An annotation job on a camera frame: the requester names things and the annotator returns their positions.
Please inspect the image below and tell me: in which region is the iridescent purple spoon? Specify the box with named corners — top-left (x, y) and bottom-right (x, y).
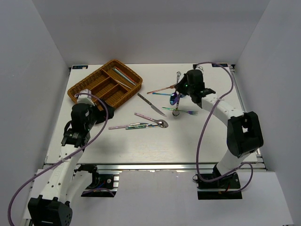
top-left (169, 92), bottom-right (179, 105)

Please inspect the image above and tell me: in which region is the dark handled silver spoon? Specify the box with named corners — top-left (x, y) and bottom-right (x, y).
top-left (172, 95), bottom-right (180, 117)

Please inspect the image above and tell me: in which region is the clear white chopstick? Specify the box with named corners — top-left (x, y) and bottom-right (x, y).
top-left (114, 79), bottom-right (131, 89)

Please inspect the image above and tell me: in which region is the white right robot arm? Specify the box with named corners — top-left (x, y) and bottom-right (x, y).
top-left (175, 69), bottom-right (264, 188)

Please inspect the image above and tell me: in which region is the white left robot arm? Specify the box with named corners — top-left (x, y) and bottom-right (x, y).
top-left (27, 103), bottom-right (115, 226)

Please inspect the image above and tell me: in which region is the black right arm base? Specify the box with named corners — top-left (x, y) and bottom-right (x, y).
top-left (192, 173), bottom-right (242, 200)

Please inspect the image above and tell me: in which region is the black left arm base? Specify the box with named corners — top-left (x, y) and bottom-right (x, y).
top-left (75, 165), bottom-right (118, 198)

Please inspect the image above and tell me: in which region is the rose gold fork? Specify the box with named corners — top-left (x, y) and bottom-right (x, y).
top-left (147, 84), bottom-right (175, 94)

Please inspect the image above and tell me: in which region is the blue right table label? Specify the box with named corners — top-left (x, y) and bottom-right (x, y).
top-left (212, 63), bottom-right (229, 67)

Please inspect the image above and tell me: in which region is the blue table label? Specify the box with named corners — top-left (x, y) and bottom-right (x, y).
top-left (72, 65), bottom-right (88, 70)
top-left (212, 63), bottom-right (229, 67)

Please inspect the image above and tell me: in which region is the brown wicker cutlery tray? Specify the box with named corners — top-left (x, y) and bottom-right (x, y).
top-left (67, 59), bottom-right (143, 109)

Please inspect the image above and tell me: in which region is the blue iridescent fork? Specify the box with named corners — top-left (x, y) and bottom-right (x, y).
top-left (151, 92), bottom-right (171, 96)

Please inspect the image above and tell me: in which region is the blue left table label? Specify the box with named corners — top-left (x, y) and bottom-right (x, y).
top-left (72, 65), bottom-right (88, 70)

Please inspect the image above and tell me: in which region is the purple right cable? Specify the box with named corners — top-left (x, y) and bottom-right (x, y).
top-left (192, 61), bottom-right (253, 195)

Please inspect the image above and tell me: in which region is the purple cable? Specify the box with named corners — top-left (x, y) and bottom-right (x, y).
top-left (8, 93), bottom-right (109, 226)
top-left (192, 61), bottom-right (253, 195)

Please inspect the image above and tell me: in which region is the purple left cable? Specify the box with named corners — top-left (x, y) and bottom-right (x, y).
top-left (8, 93), bottom-right (109, 226)

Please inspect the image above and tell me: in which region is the pink handled knife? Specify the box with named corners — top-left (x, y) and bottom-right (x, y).
top-left (108, 123), bottom-right (147, 130)

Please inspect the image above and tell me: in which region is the green handled rainbow fork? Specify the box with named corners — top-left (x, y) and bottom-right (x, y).
top-left (162, 107), bottom-right (198, 115)

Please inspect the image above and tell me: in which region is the black handled steel knife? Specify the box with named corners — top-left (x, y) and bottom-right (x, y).
top-left (137, 93), bottom-right (166, 117)

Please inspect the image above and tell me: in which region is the silver spoon pink handle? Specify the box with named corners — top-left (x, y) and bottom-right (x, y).
top-left (134, 113), bottom-right (169, 128)

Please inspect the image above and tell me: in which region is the green patterned handle utensil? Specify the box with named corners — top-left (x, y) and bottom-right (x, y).
top-left (126, 124), bottom-right (159, 130)

